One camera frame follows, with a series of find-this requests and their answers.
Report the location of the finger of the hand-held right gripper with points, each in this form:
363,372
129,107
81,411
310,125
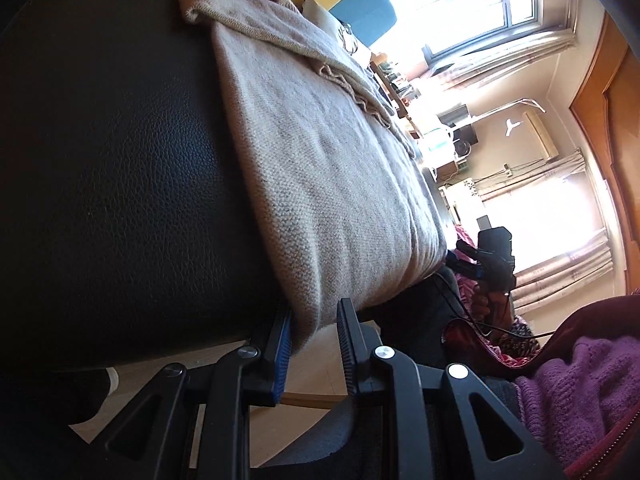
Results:
467,271
469,252

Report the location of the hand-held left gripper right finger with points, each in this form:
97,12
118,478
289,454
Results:
350,360

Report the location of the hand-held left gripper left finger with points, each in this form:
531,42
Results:
284,360

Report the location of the beige knit sweater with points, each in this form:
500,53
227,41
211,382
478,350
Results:
310,160

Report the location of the person's right hand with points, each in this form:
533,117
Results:
492,310

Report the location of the pink red cloth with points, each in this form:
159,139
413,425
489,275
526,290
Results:
470,290

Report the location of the white patterned box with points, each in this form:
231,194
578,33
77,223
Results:
465,195

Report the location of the curtained window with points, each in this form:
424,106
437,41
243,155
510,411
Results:
550,220

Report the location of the sheer beige curtain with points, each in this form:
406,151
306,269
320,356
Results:
540,175
565,270

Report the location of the person's floral trousers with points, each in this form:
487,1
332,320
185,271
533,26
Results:
520,342

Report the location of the small black fan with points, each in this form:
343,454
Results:
462,147

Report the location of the white plastic appliance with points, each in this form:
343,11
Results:
437,142

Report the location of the person's maroon jacket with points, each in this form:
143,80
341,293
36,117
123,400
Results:
600,310

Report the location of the air conditioner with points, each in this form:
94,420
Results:
540,135

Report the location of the black monitor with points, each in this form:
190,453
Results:
457,115

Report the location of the white pole stand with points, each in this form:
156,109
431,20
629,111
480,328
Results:
500,108

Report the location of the wooden side table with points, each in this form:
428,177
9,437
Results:
395,105

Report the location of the person's purple sweater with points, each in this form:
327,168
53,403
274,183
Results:
590,390

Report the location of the row of glass jars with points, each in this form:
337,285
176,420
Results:
395,77

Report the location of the patterned beige curtain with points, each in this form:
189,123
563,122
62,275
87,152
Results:
500,62

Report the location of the dark framed window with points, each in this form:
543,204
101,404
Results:
450,0

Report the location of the grey yellow blue sofa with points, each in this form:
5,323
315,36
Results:
370,15

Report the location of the deer print cushion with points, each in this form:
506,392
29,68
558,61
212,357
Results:
325,20

